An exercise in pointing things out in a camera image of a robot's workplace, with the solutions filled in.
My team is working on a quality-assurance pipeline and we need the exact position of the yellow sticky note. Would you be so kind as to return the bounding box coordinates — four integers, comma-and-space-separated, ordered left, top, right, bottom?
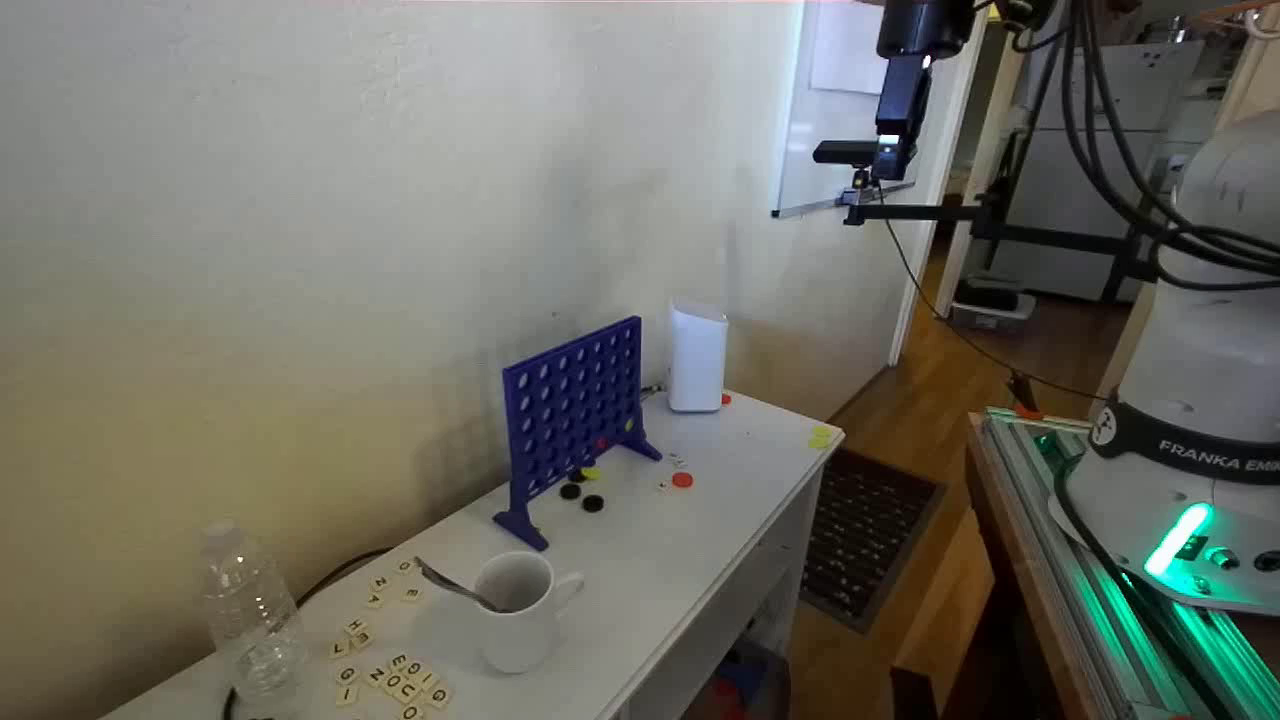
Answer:
808, 422, 839, 449

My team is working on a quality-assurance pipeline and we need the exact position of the white mug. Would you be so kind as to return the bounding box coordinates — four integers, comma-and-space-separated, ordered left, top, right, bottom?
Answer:
478, 552, 586, 677

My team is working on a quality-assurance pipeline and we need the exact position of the metal spoon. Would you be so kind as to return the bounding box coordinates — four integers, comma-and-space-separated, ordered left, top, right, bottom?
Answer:
412, 554, 503, 610

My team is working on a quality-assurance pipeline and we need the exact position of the white cylindrical container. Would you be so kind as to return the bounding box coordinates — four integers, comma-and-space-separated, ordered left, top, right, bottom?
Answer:
669, 308, 728, 417

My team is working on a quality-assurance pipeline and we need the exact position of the camera on tripod arm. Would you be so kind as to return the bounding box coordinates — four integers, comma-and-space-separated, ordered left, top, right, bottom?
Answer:
814, 0, 975, 225

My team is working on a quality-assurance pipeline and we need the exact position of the blue connect four grid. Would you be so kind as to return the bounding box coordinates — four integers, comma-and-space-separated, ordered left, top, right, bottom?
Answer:
496, 316, 659, 552

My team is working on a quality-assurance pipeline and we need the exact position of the white table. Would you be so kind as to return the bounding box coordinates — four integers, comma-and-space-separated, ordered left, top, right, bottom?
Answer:
101, 388, 848, 720

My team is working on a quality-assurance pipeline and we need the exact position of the clear plastic bottle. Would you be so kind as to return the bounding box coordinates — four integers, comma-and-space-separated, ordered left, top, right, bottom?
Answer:
199, 524, 299, 720

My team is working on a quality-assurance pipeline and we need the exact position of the black floor mat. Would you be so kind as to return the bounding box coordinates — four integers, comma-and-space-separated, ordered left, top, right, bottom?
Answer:
799, 449, 941, 633

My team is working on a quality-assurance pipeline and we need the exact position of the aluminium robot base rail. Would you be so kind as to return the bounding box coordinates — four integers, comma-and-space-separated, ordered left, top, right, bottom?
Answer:
967, 406, 1280, 720

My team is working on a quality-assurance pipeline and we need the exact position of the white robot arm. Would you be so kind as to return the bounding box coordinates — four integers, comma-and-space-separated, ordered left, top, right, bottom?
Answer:
1048, 248, 1280, 614

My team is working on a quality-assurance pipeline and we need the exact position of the whiteboard on wall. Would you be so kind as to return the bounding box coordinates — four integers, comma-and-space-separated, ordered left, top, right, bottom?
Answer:
773, 0, 884, 217

